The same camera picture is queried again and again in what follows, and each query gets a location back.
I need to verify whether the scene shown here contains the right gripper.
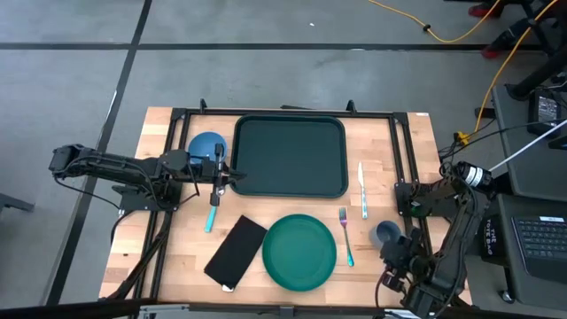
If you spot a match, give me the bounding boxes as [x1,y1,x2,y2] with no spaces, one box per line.
[378,228,427,274]

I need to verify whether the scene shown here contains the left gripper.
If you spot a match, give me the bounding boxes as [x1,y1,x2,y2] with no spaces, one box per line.
[190,142,247,207]

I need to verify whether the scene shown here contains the grey mug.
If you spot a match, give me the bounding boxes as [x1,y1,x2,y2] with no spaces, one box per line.
[369,220,403,250]

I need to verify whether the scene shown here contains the blue bowl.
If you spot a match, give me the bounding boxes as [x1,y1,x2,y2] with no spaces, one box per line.
[188,131,229,166]

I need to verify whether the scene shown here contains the teal-handled spoon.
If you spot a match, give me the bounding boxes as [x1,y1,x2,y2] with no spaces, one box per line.
[204,184,227,234]

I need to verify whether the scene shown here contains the teal-handled fork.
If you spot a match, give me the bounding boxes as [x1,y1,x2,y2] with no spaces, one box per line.
[338,206,355,268]

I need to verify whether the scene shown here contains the black cloth napkin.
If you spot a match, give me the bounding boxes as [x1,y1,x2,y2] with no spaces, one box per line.
[203,214,269,293]

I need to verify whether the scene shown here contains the teal-handled knife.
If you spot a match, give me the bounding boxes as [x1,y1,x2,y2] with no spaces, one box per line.
[357,161,369,221]

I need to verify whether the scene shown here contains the green plate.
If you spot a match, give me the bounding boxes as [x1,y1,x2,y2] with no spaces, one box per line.
[261,214,338,292]

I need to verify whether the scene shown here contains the dark green serving tray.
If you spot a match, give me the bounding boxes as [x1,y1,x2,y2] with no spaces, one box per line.
[229,113,350,199]

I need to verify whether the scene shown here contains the black tote bag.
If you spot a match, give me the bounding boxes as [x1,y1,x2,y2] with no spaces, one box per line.
[479,214,509,268]

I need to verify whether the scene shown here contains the black crossbar with silver brackets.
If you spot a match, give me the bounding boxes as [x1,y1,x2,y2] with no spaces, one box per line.
[0,300,567,319]

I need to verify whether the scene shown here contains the dark laptop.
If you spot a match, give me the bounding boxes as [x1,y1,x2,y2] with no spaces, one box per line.
[511,215,567,284]

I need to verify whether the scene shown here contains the grey side cart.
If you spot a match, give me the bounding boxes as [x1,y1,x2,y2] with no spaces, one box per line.
[490,82,567,311]

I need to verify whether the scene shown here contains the black power adapter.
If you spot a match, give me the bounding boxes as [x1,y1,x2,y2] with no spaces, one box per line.
[526,87,567,137]

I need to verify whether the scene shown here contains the grey furniture foot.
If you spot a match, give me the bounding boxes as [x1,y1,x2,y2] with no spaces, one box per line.
[0,192,35,214]

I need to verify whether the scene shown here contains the person's red black shoe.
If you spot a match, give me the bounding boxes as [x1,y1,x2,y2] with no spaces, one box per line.
[468,0,504,19]
[481,28,531,59]

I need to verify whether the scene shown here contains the black stand legs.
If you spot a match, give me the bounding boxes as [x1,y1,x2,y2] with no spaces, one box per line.
[504,0,567,101]

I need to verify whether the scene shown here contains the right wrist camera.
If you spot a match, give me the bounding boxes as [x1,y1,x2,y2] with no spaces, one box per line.
[381,269,402,292]

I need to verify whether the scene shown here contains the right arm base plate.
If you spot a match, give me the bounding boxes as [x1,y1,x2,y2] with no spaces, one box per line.
[394,181,444,218]

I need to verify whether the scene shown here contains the black aluminium table frame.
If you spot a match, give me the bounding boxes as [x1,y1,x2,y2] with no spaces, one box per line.
[105,97,438,307]

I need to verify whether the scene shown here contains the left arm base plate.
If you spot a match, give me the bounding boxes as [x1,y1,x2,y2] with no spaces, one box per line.
[113,183,183,212]

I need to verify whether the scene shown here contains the black cable bundle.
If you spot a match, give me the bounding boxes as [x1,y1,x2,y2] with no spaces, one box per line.
[438,119,567,163]

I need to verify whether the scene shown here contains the yellow extension cable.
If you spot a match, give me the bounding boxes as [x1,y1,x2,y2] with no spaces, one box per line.
[367,0,502,44]
[454,0,560,146]

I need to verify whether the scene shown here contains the white cable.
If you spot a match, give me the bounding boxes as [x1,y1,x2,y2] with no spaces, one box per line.
[488,118,567,173]

